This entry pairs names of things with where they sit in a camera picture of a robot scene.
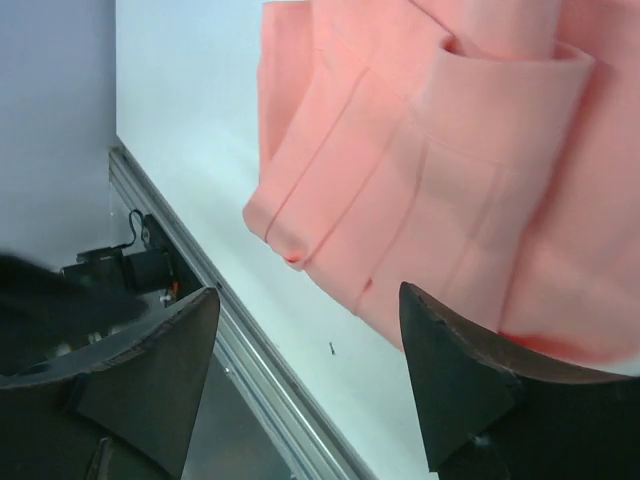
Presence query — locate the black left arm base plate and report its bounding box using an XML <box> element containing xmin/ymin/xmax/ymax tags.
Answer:
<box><xmin>125</xmin><ymin>210</ymin><xmax>203</xmax><ymax>306</ymax></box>

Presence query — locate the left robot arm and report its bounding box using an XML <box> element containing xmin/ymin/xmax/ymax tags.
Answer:
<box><xmin>1</xmin><ymin>249</ymin><xmax>176</xmax><ymax>376</ymax></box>

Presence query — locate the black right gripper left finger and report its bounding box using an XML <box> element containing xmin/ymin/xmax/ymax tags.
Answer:
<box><xmin>1</xmin><ymin>288</ymin><xmax>220</xmax><ymax>479</ymax></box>

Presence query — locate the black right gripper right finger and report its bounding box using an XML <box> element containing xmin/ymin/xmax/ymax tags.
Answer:
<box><xmin>399</xmin><ymin>283</ymin><xmax>639</xmax><ymax>480</ymax></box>

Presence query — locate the pink skirt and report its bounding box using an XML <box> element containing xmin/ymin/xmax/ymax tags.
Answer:
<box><xmin>243</xmin><ymin>1</ymin><xmax>639</xmax><ymax>364</ymax></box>

